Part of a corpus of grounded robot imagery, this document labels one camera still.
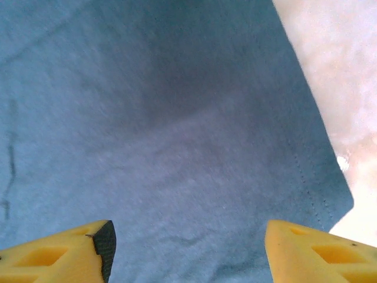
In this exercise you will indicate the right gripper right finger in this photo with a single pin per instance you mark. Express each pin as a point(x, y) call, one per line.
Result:
point(324, 259)

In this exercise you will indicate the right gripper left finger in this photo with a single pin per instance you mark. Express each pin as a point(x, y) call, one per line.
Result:
point(44, 259)

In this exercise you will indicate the slate blue t-shirt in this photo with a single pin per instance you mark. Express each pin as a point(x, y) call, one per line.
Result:
point(176, 118)

